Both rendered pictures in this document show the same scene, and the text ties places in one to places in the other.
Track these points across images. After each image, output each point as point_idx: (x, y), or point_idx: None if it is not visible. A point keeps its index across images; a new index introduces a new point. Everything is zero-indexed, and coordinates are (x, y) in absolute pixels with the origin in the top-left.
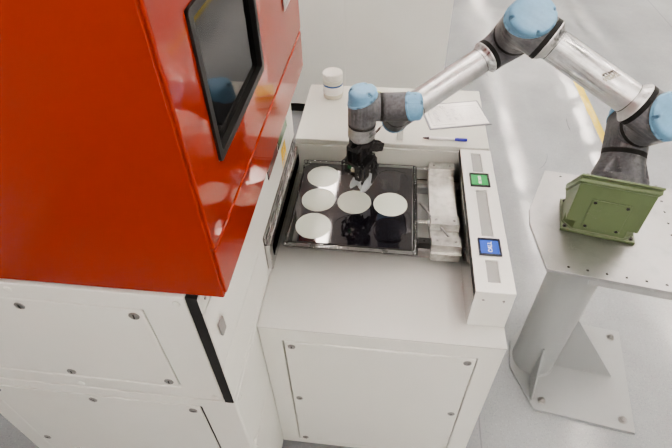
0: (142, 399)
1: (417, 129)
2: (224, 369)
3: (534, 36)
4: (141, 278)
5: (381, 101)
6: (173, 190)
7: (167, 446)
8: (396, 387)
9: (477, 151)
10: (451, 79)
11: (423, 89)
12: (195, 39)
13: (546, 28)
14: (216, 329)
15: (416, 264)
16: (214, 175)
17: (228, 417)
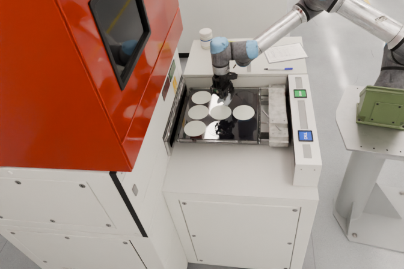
0: (95, 236)
1: (260, 63)
2: (139, 216)
3: None
4: (82, 163)
5: (231, 47)
6: (92, 108)
7: (113, 265)
8: (252, 227)
9: (299, 75)
10: (277, 30)
11: (260, 38)
12: (97, 19)
13: None
14: (131, 192)
15: (261, 149)
16: (118, 99)
17: (146, 246)
